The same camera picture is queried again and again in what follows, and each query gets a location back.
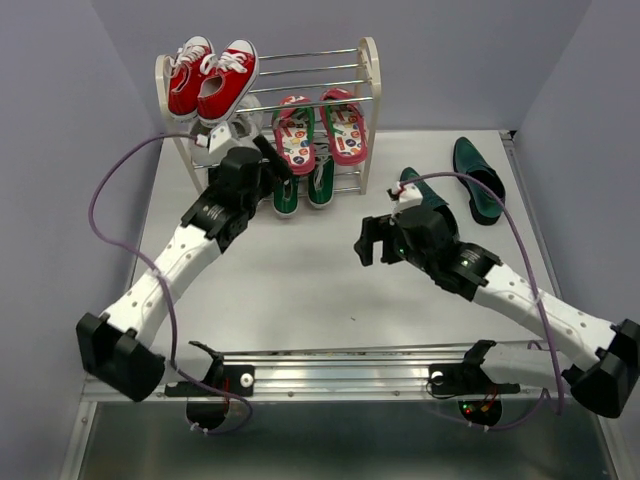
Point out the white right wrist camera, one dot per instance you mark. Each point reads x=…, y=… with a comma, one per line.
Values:
x=404, y=197

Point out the cream shoe rack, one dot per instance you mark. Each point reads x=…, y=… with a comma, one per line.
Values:
x=330, y=79

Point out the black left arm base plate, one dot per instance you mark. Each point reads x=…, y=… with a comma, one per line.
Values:
x=210, y=368

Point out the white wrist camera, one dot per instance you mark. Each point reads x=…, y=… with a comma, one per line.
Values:
x=404, y=197
x=220, y=141

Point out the white sneaker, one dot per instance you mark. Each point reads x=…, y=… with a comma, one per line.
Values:
x=248, y=125
x=199, y=148

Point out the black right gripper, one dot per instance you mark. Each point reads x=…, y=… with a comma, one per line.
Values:
x=375, y=229

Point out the red sneaker left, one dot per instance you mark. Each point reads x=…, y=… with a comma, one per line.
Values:
x=186, y=77

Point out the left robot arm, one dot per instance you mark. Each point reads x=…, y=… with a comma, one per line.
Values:
x=115, y=346

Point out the pink slide sandal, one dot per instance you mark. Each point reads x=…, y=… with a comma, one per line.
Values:
x=293, y=126
x=346, y=128

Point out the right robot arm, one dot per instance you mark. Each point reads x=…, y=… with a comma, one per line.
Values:
x=596, y=360

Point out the dark green loafer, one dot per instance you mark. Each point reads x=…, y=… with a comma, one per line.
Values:
x=486, y=191
x=430, y=198

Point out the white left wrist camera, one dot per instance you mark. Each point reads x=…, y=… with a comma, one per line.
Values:
x=220, y=141

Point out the red sneaker right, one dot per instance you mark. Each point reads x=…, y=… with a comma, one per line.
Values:
x=227, y=79

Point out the green canvas sneaker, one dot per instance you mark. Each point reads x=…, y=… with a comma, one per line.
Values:
x=320, y=188
x=285, y=197

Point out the white sneaker left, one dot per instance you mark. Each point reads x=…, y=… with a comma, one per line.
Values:
x=199, y=148

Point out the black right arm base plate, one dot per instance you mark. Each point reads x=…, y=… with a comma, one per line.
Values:
x=467, y=376

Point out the red sneaker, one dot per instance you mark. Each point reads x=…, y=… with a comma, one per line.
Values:
x=227, y=79
x=186, y=77

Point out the white sneaker right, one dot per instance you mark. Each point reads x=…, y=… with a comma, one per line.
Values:
x=248, y=125

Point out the aluminium table edge rail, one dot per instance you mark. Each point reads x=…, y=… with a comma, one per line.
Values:
x=383, y=373

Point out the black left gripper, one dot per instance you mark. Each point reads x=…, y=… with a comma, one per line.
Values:
x=273, y=170

